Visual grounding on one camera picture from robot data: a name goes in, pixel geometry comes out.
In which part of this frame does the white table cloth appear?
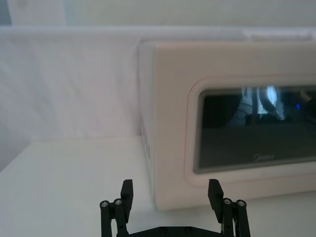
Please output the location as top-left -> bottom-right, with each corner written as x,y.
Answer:
0,141 -> 316,237

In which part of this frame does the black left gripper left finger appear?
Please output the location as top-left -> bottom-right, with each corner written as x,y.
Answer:
99,179 -> 135,237

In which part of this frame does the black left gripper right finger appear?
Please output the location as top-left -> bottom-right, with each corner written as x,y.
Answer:
208,178 -> 251,237

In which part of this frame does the cream microwave oven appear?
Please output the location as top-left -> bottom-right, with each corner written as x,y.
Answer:
136,40 -> 316,213

